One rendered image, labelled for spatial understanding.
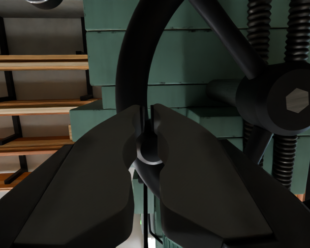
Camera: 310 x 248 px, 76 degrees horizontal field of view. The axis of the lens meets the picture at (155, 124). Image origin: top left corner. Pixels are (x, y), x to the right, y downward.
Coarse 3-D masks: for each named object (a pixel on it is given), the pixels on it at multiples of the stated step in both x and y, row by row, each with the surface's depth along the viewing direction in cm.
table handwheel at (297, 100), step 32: (160, 0) 15; (192, 0) 16; (128, 32) 16; (160, 32) 16; (224, 32) 16; (128, 64) 16; (256, 64) 16; (288, 64) 15; (128, 96) 16; (224, 96) 26; (256, 96) 16; (288, 96) 15; (256, 128) 18; (288, 128) 16; (256, 160) 18
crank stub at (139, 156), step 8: (144, 128) 12; (144, 136) 12; (152, 136) 11; (136, 144) 12; (144, 144) 11; (152, 144) 11; (144, 152) 12; (152, 152) 11; (144, 160) 12; (152, 160) 12; (160, 160) 12
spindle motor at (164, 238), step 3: (162, 231) 60; (162, 234) 60; (162, 237) 60; (165, 237) 57; (165, 240) 57; (168, 240) 55; (165, 243) 57; (168, 243) 55; (171, 243) 55; (174, 243) 53; (165, 246) 57; (168, 246) 56; (171, 246) 55; (174, 246) 54; (177, 246) 53; (180, 246) 52
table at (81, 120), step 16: (80, 112) 35; (96, 112) 35; (112, 112) 35; (192, 112) 31; (208, 112) 30; (224, 112) 29; (80, 128) 36; (208, 128) 27; (224, 128) 27; (240, 128) 27
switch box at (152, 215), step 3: (141, 216) 89; (150, 216) 89; (153, 216) 89; (141, 219) 90; (150, 219) 90; (153, 219) 90; (141, 222) 90; (153, 222) 90; (141, 225) 91; (153, 225) 90; (141, 228) 91; (153, 228) 91; (141, 231) 92; (153, 231) 91
